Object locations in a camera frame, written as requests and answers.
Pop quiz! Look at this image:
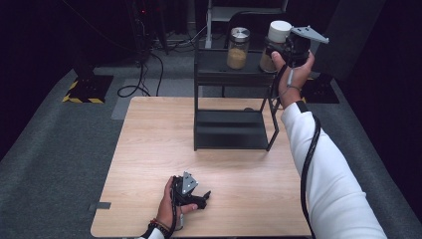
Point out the black looped floor cable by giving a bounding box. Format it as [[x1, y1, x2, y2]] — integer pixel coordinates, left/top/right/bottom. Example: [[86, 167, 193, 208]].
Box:
[[116, 51, 164, 99]]

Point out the black chair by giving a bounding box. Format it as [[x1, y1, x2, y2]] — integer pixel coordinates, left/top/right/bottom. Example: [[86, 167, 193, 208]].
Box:
[[223, 10, 290, 52]]

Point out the person's right hand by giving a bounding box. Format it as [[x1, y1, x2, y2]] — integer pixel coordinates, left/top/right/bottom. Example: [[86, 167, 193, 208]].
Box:
[[271, 50, 317, 110]]

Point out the white metal table frame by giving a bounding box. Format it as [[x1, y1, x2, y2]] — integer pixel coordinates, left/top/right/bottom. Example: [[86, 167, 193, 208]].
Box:
[[204, 0, 289, 50]]

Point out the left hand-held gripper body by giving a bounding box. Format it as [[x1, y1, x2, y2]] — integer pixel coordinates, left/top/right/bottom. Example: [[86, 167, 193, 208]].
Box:
[[169, 170, 202, 209]]

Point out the person's left hand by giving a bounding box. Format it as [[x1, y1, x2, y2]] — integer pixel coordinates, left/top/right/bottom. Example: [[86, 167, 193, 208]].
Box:
[[155, 175, 199, 231]]

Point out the grey upright panel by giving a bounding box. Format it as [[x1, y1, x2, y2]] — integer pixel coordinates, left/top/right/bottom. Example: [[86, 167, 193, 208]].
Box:
[[309, 0, 387, 83]]

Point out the black wrist strap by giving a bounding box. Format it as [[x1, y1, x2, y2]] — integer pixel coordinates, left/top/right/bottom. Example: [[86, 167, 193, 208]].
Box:
[[295, 100, 310, 114]]

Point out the silver lid glass jar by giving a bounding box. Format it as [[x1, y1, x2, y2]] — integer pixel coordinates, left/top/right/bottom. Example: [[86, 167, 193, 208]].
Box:
[[226, 26, 252, 71]]

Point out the black stand base striped edge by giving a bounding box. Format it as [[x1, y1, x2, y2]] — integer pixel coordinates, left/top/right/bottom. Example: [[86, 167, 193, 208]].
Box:
[[62, 74, 114, 105], [300, 73, 340, 105]]

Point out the grey tape strip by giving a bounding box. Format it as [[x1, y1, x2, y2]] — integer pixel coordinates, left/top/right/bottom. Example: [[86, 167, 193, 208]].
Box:
[[88, 201, 112, 212]]

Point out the black metal shelf rack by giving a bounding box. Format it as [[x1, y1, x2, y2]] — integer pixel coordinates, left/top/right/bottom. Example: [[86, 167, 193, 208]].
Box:
[[193, 41, 297, 152]]

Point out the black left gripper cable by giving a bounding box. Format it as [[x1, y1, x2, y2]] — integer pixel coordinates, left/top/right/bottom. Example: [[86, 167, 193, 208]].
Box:
[[167, 185, 187, 239]]

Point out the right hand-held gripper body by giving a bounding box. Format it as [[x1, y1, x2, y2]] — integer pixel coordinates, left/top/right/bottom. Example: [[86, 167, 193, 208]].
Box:
[[283, 25, 330, 69]]

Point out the dark equipment stand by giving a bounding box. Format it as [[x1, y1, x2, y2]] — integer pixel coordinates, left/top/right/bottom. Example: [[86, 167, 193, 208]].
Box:
[[127, 0, 170, 64]]

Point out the red and black bead bracelet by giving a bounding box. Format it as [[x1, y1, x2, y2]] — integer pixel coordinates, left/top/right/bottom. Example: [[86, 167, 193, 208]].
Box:
[[147, 217, 172, 235]]

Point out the white lid glass jar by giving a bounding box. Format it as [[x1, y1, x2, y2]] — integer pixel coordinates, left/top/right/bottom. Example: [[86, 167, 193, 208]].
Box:
[[259, 20, 294, 74]]

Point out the grey cable bundle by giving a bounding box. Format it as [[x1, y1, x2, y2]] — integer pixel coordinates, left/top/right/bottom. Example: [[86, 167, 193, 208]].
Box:
[[150, 24, 208, 54]]

